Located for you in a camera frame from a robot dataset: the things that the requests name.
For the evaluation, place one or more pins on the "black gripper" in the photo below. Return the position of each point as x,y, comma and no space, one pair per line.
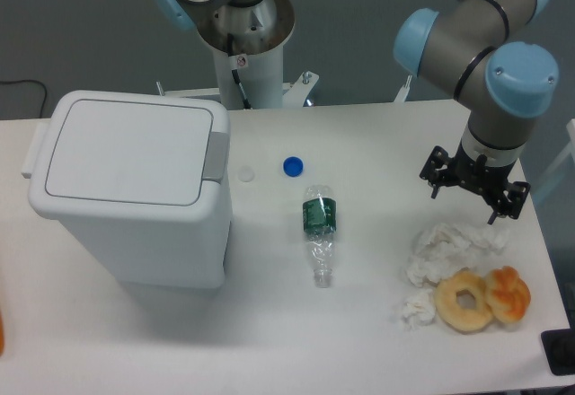
476,172

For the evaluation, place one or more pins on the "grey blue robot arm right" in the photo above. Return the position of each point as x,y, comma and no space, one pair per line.
507,86

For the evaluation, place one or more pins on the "white plastic trash can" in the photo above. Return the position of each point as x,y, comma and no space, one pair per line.
175,246

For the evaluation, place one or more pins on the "white trash can lid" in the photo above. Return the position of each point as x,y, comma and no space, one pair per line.
127,152

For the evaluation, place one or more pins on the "large crumpled white tissue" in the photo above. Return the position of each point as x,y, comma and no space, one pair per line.
445,249

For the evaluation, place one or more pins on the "orange twisted bread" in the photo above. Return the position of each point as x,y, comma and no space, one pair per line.
507,294

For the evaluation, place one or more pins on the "small crumpled white tissue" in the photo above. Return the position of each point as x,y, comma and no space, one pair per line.
418,310

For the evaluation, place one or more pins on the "clear plastic bottle green label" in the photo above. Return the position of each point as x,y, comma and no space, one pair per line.
319,210

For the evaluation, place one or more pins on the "blue bottle cap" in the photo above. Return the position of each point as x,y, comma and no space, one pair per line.
293,166

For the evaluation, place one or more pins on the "black device at edge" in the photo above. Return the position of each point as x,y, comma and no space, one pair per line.
558,347

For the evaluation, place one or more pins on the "white bottle cap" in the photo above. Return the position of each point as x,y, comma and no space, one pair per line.
246,174

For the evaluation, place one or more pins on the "grey lid push button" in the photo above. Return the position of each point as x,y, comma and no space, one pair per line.
216,157

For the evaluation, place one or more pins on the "orange object at edge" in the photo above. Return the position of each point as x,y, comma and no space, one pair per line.
2,335

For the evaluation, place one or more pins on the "white frame at right edge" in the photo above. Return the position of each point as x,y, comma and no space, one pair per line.
555,172

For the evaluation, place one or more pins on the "ring doughnut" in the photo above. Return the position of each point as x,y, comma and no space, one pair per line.
461,304

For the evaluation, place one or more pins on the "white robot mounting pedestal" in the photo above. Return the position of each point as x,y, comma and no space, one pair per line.
247,47

